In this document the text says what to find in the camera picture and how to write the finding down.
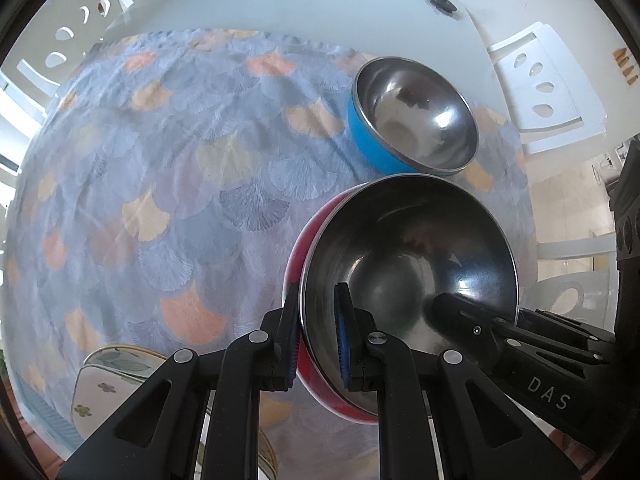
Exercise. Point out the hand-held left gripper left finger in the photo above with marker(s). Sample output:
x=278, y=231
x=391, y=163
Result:
x=291, y=345

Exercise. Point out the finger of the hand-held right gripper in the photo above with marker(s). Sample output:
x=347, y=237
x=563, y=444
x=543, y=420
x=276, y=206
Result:
x=465, y=322
x=565, y=327

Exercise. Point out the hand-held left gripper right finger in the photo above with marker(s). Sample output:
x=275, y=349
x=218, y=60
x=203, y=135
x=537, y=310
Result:
x=345, y=340

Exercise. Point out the red steel bowl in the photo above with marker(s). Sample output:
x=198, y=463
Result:
x=400, y=240

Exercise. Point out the white chair with oval holes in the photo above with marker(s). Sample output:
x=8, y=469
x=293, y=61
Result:
x=65, y=45
x=565, y=295
x=540, y=90

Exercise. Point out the square white floral plate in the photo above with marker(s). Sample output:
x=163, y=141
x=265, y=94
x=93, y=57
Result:
x=110, y=390

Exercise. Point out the blue steel bowl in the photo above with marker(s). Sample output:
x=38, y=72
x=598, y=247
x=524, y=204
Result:
x=415, y=110

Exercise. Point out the fan-patterned tablecloth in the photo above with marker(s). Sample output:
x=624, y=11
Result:
x=150, y=160

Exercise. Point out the small black knob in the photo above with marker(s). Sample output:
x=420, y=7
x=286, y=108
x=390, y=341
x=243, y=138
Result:
x=441, y=2

